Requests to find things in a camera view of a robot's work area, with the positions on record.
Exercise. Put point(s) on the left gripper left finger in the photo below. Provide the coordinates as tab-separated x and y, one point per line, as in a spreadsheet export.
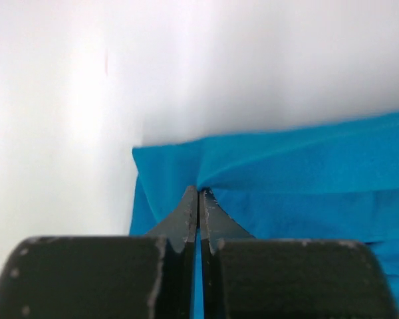
148	276

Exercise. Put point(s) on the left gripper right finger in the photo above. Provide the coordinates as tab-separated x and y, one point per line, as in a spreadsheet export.
246	277

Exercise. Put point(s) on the blue t shirt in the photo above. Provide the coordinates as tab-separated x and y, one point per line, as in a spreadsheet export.
335	181

